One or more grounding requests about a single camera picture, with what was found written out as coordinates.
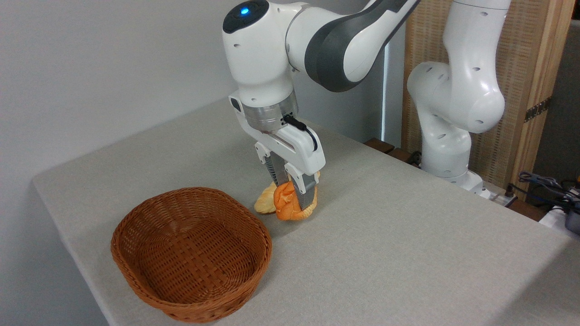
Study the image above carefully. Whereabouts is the brown wooden plank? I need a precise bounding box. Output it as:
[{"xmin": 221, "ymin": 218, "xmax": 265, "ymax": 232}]
[{"xmin": 365, "ymin": 138, "xmax": 422, "ymax": 168}]

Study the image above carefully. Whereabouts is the bundle of dark cables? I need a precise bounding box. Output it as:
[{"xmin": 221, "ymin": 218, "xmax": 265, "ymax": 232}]
[{"xmin": 505, "ymin": 171, "xmax": 580, "ymax": 213}]

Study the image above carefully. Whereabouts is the long golden braided bread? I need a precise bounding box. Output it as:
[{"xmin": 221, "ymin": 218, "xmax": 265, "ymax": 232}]
[{"xmin": 254, "ymin": 171, "xmax": 321, "ymax": 214}]

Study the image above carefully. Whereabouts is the round orange knotted bread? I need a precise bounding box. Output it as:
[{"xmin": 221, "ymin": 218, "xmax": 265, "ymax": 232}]
[{"xmin": 274, "ymin": 181, "xmax": 318, "ymax": 221}]

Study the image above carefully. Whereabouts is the wooden woven folding screen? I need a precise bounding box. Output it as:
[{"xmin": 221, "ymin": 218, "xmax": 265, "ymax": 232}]
[{"xmin": 401, "ymin": 0, "xmax": 576, "ymax": 200}]

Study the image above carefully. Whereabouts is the grey blue device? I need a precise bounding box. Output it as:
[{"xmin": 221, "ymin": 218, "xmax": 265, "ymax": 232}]
[{"xmin": 564, "ymin": 199, "xmax": 580, "ymax": 235}]

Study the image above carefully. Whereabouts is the metal screen hinge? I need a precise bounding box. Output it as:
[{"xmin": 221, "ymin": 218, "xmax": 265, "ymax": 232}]
[{"xmin": 524, "ymin": 96, "xmax": 552, "ymax": 123}]

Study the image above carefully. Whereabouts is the brown woven wicker basket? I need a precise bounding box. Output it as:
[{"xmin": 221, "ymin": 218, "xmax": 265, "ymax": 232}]
[{"xmin": 111, "ymin": 187, "xmax": 273, "ymax": 323}]

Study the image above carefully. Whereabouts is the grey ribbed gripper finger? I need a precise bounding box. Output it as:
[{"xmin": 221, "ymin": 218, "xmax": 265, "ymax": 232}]
[
  {"xmin": 285, "ymin": 163, "xmax": 320, "ymax": 213},
  {"xmin": 255, "ymin": 142, "xmax": 290, "ymax": 186}
]

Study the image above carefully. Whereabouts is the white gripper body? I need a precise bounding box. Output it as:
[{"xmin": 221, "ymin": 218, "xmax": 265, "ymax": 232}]
[{"xmin": 229, "ymin": 91, "xmax": 326, "ymax": 177}]

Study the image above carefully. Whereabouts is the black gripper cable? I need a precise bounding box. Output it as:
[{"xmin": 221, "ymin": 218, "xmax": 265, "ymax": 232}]
[{"xmin": 283, "ymin": 115, "xmax": 318, "ymax": 151}]

